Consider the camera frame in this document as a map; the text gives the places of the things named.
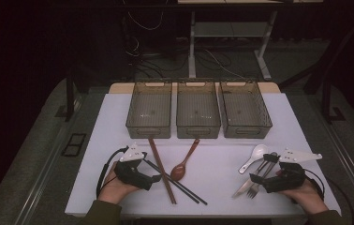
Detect white floor cable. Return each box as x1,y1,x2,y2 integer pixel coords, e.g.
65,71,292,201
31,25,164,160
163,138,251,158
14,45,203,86
203,48,249,80

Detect person's left hand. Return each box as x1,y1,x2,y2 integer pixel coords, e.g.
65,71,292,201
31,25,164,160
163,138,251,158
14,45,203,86
97,162,140,206

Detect transparent grey plastic bin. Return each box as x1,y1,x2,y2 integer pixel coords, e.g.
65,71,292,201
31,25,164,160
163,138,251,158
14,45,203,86
125,81,173,140
176,81,222,140
219,81,273,140

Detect black metal stand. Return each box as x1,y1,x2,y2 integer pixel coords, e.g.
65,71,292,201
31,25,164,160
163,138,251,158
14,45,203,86
320,73,347,125
54,73,83,123

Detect hanging white cable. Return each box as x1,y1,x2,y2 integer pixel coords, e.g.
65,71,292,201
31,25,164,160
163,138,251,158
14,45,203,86
122,0,165,32

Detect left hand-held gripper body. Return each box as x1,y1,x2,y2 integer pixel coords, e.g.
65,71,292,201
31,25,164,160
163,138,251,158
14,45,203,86
114,142,155,191

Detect white ceramic spoon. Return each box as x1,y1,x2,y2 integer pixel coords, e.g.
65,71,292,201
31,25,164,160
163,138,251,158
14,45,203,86
238,143,270,175

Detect metal floor rail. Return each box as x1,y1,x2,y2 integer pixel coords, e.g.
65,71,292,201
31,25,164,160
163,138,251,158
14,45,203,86
317,115,354,218
11,93,87,225

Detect white metal desk frame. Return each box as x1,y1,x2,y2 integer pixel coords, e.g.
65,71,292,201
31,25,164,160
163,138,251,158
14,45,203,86
177,0,324,82

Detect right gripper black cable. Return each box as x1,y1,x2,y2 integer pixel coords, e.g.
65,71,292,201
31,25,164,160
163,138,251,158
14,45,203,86
302,168,326,202

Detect metal fork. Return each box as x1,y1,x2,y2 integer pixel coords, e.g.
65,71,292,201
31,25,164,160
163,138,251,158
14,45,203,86
245,159,278,201

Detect black floor cables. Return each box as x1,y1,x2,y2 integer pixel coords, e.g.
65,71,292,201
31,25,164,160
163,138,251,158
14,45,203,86
132,46,233,80

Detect black chopstick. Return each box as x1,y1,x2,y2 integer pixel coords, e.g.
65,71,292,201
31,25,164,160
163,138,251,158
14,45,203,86
142,158,209,206
144,162,200,205

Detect person's right hand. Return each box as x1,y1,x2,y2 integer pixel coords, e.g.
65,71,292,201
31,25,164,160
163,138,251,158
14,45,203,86
275,170,330,216

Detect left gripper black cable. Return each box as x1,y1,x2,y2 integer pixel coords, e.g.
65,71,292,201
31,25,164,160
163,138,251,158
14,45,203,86
96,145,130,200

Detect thin black floor cable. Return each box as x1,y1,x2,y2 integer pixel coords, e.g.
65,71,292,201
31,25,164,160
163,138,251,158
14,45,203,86
325,177,354,225

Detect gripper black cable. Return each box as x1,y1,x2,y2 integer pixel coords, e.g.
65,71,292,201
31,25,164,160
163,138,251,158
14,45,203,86
96,145,130,200
302,168,326,202

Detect brown wooden spoon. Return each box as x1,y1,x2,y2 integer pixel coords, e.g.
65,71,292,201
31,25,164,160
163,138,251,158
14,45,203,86
170,138,201,183

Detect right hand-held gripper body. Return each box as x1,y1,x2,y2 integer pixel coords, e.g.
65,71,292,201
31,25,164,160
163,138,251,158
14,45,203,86
258,148,323,194

